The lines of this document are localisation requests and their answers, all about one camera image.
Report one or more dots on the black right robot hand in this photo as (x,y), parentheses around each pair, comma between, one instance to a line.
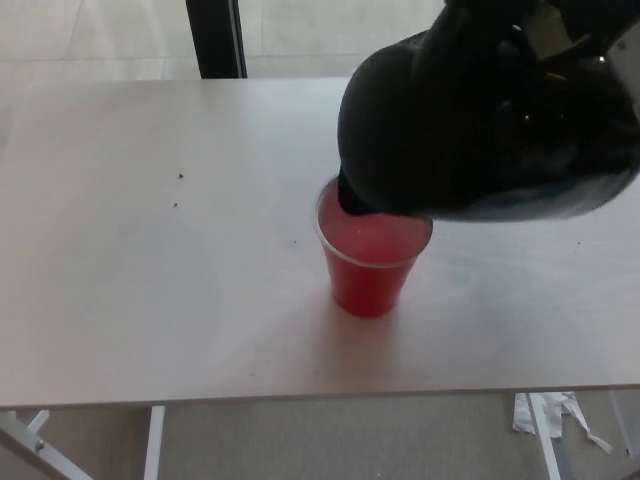
(465,75)

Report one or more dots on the black electric kettle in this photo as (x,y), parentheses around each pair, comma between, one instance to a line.
(385,130)

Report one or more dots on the red plastic cup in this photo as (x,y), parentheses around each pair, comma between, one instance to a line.
(365,285)

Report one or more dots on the crumpled white paper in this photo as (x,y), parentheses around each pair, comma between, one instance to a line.
(524,420)

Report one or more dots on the white upright table leg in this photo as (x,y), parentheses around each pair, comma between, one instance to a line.
(546,445)
(154,445)

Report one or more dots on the white table brace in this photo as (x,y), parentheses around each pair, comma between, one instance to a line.
(39,421)

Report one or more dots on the white slanted table leg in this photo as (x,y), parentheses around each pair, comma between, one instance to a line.
(35,452)

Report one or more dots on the black vertical post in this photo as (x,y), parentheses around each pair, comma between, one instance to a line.
(216,37)

